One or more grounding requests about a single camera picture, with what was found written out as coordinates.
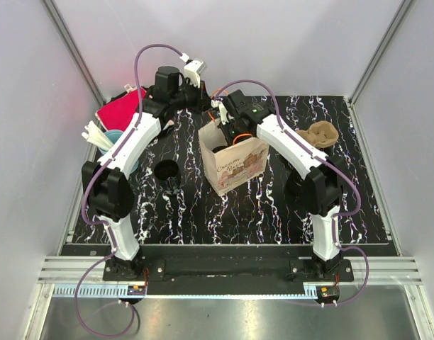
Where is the purple cable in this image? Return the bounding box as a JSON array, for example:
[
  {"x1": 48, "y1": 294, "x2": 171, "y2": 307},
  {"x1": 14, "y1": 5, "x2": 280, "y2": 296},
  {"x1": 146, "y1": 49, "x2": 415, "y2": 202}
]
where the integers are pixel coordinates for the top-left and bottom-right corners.
[
  {"x1": 211, "y1": 79, "x2": 371, "y2": 307},
  {"x1": 73, "y1": 43, "x2": 193, "y2": 336}
]

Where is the single black paper cup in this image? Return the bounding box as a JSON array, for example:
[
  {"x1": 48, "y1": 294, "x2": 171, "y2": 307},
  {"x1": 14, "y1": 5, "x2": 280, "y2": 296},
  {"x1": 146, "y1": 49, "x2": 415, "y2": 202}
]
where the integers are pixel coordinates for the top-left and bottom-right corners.
[{"x1": 212, "y1": 145, "x2": 228, "y2": 154}]

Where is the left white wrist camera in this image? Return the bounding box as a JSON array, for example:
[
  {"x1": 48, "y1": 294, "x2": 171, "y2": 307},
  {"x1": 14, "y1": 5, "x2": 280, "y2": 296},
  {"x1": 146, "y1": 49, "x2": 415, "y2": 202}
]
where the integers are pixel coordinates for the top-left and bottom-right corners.
[{"x1": 179, "y1": 53, "x2": 207, "y2": 88}]

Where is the white stirrer sticks bundle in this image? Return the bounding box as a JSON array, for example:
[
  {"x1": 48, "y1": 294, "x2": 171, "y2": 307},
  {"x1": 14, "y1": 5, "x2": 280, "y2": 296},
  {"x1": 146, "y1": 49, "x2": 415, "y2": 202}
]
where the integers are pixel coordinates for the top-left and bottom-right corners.
[{"x1": 82, "y1": 121, "x2": 113, "y2": 150}]

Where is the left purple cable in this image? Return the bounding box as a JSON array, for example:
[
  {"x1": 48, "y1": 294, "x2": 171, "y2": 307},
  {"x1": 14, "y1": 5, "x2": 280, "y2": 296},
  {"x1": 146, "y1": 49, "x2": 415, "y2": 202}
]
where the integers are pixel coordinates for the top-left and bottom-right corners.
[{"x1": 73, "y1": 43, "x2": 193, "y2": 336}]

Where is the light blue cup holder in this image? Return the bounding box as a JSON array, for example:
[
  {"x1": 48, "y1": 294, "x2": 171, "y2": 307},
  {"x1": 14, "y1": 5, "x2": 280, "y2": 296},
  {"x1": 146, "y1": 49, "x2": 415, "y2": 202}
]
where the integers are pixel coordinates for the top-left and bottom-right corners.
[{"x1": 104, "y1": 130, "x2": 139, "y2": 174}]

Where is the aluminium rail frame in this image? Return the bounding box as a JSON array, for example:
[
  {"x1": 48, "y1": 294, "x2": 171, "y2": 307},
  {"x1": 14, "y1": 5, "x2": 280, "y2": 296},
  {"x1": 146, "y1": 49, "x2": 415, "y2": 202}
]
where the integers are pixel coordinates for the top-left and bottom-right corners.
[{"x1": 35, "y1": 1, "x2": 434, "y2": 339}]

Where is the red napkin stack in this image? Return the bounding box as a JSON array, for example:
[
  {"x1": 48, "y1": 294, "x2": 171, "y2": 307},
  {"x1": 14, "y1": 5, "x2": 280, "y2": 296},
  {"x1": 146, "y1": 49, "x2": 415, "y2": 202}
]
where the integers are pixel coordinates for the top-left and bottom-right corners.
[{"x1": 95, "y1": 90, "x2": 139, "y2": 131}]

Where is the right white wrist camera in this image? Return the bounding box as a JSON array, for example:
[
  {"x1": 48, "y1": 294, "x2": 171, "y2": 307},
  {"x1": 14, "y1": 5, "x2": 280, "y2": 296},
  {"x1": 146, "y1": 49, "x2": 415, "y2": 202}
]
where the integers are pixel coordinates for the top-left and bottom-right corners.
[{"x1": 211, "y1": 97, "x2": 228, "y2": 125}]

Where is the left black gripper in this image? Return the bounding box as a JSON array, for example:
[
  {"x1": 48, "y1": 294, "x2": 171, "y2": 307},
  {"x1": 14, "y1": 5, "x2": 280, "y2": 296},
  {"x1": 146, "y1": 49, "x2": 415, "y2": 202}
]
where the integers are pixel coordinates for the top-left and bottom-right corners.
[{"x1": 170, "y1": 78, "x2": 212, "y2": 115}]

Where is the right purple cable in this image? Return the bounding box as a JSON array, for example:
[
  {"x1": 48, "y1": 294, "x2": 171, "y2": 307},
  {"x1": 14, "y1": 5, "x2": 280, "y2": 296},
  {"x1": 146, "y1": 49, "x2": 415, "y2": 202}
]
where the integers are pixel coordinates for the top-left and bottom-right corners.
[{"x1": 211, "y1": 79, "x2": 371, "y2": 307}]

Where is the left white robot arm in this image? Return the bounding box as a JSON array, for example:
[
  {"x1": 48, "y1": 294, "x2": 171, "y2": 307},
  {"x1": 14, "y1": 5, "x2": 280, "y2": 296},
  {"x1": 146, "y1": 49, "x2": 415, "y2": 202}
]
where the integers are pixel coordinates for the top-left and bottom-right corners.
[{"x1": 82, "y1": 59, "x2": 211, "y2": 281}]

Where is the black cup stack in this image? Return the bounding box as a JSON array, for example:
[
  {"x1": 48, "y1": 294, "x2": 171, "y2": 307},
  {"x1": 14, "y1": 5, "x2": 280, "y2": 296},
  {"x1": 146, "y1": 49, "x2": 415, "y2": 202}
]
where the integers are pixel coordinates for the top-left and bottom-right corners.
[
  {"x1": 286, "y1": 168, "x2": 304, "y2": 195},
  {"x1": 153, "y1": 159, "x2": 181, "y2": 191}
]

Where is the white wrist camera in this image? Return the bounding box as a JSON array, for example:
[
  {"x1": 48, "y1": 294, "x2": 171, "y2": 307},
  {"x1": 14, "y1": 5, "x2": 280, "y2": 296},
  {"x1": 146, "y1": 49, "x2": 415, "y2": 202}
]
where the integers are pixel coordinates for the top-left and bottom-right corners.
[
  {"x1": 211, "y1": 97, "x2": 228, "y2": 125},
  {"x1": 179, "y1": 53, "x2": 207, "y2": 88}
]

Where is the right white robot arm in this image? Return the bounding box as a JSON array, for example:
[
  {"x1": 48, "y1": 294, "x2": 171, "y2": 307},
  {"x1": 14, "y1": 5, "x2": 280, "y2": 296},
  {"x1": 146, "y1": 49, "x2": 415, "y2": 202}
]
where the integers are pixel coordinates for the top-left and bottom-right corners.
[{"x1": 212, "y1": 90, "x2": 343, "y2": 281}]

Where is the cream bear paper bag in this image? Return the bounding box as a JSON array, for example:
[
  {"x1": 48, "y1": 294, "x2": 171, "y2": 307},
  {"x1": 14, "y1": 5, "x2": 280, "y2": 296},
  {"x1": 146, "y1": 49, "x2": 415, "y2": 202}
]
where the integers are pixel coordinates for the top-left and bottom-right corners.
[{"x1": 199, "y1": 107, "x2": 269, "y2": 196}]

